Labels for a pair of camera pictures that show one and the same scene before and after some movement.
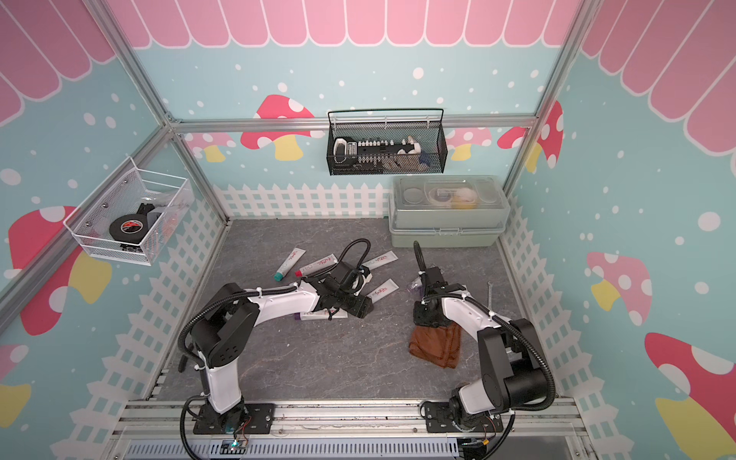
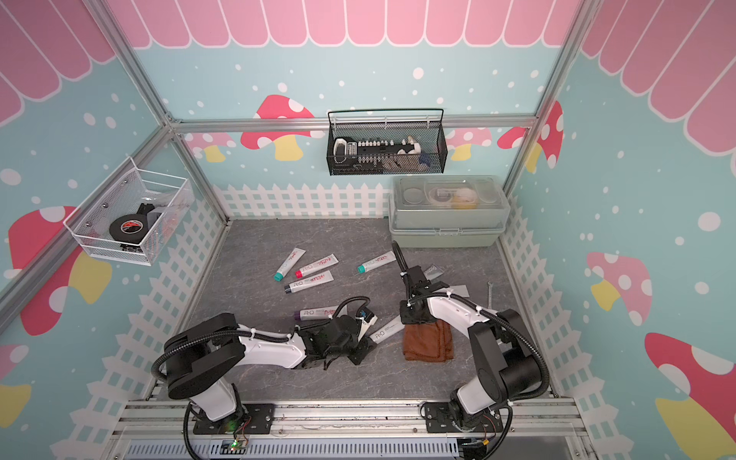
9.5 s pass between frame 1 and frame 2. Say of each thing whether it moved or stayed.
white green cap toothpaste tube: stayed
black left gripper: moved
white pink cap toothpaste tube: stayed
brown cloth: moved
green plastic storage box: stayed
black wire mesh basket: stayed
